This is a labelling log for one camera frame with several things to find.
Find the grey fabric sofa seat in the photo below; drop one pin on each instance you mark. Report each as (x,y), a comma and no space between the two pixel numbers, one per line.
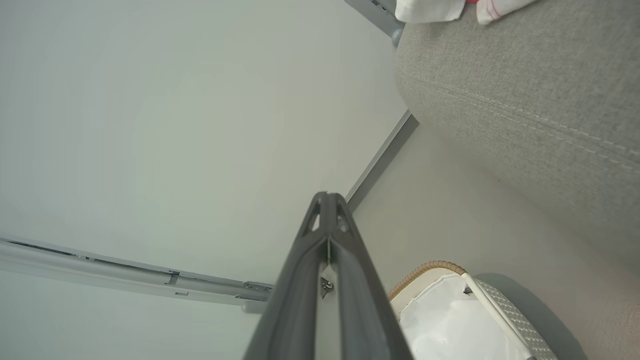
(525,100)

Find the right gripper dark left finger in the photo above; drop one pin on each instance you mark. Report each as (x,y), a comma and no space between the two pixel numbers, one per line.
(295,300)

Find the white fabric basket liner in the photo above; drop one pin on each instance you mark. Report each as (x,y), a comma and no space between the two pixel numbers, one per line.
(450,325)

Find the grey metal rail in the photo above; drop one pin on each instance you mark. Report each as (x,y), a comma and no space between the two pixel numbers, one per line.
(125,280)

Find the plain white garment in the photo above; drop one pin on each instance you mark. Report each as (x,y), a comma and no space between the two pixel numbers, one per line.
(430,10)

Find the red white striped sports jersey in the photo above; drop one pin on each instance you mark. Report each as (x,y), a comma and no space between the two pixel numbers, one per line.
(495,10)

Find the white wicker-rimmed laundry basket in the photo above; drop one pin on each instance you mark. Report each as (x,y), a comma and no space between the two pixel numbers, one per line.
(520,320)

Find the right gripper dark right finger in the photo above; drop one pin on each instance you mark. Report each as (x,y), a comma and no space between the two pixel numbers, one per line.
(365,310)

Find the grey metal frame leg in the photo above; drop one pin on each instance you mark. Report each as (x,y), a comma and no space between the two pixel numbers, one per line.
(375,12)

